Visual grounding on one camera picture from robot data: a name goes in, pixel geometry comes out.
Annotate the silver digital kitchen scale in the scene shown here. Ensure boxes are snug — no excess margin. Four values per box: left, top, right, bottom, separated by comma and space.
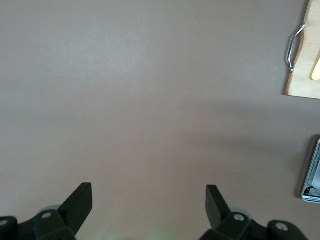
300, 138, 320, 203

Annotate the yellow plastic fork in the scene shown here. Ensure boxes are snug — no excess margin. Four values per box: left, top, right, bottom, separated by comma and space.
309, 56, 320, 81

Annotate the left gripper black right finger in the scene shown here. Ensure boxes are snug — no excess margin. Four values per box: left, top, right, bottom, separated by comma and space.
199, 184, 308, 240

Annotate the wooden cutting board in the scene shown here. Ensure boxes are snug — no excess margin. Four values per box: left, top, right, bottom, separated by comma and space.
283, 0, 320, 100

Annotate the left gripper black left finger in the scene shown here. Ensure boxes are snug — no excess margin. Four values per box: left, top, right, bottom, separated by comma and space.
0, 182, 94, 240

